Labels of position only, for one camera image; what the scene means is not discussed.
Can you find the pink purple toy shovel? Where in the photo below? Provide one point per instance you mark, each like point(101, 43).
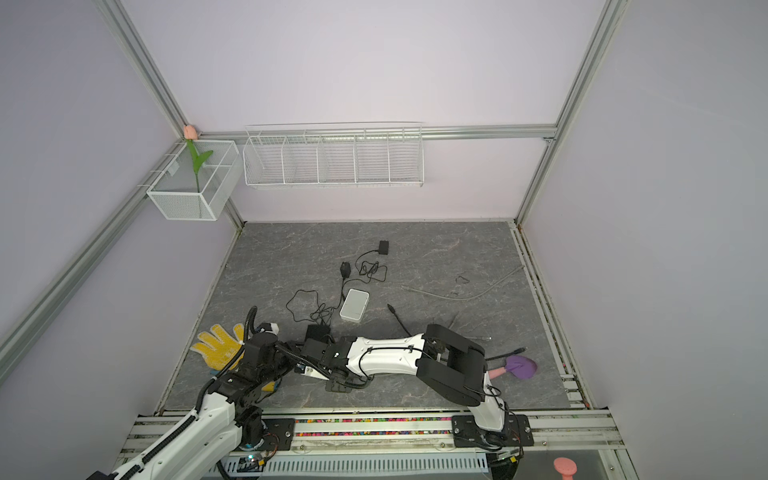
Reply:
point(521, 367)

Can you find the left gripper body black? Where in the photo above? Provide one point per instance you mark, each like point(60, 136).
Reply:
point(289, 356)

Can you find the white mesh basket small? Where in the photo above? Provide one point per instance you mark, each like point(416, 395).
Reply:
point(174, 191)

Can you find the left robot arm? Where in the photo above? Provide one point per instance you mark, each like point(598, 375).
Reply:
point(225, 415)

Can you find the artificial tulip flower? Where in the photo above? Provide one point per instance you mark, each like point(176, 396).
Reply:
point(198, 158)

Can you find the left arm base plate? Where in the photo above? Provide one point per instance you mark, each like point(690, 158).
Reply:
point(270, 434)

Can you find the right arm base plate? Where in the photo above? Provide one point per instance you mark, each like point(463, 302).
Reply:
point(515, 432)

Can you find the black network switch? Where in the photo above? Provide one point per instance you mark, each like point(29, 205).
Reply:
point(318, 332)

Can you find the white wire basket long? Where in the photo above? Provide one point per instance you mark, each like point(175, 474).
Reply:
point(334, 155)

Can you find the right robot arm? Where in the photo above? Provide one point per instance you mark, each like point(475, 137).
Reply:
point(450, 364)

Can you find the yellow work glove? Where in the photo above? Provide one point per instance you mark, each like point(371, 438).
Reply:
point(217, 346)

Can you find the black power adapter plug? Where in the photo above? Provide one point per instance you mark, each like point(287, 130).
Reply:
point(345, 270)

